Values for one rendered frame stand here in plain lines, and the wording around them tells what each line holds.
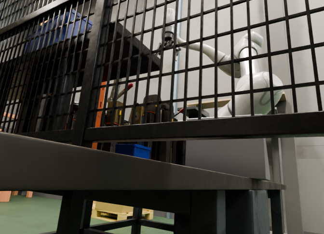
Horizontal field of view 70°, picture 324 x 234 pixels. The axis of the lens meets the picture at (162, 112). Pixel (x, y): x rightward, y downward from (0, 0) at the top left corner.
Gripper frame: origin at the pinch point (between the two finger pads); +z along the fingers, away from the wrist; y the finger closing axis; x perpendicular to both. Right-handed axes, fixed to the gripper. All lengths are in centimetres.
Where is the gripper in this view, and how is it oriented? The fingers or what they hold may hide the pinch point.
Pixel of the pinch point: (167, 60)
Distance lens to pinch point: 164.6
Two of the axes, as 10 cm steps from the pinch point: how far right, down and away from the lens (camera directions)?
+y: -8.6, 0.9, 5.0
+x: -5.0, -2.7, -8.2
